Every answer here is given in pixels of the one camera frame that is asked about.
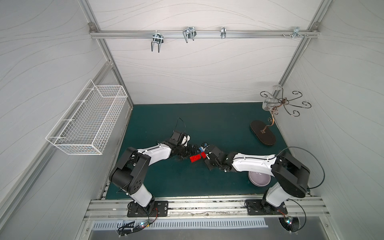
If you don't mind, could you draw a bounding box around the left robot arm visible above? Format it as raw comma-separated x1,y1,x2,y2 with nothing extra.
109,131,201,212

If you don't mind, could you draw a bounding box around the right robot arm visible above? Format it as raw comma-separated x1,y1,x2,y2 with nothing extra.
203,145,310,213

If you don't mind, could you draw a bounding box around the lilac bowl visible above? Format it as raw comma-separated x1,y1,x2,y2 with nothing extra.
248,172,271,187

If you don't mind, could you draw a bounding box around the copper jewelry stand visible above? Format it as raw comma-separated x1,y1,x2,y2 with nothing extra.
250,84,313,147

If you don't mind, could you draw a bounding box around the right controller board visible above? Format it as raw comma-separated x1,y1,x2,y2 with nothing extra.
279,217,301,233

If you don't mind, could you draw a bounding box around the metal hook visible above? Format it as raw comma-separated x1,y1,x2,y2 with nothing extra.
282,27,309,39
221,27,227,39
151,33,164,53
183,27,197,43

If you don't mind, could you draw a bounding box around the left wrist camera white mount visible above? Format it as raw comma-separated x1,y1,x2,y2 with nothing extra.
181,135,191,147

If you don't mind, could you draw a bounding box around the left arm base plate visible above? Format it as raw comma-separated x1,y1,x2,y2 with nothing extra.
127,201,169,218

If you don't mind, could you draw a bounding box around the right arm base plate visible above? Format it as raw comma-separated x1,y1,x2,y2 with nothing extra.
244,199,288,216

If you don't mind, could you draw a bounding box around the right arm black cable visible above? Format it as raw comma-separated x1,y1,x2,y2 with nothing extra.
275,146,326,232

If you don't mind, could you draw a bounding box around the left controller board with wires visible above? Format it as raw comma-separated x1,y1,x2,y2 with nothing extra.
117,207,159,238

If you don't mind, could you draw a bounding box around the aluminium front rail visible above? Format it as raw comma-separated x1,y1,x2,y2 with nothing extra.
84,195,331,220

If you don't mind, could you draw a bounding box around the aluminium rail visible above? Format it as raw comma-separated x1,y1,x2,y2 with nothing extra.
90,29,321,40
84,195,331,220

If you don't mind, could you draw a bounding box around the white wire basket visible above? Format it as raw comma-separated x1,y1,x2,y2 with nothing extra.
46,80,128,156

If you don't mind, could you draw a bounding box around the aluminium top rail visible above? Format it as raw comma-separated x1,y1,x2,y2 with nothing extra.
90,29,321,40

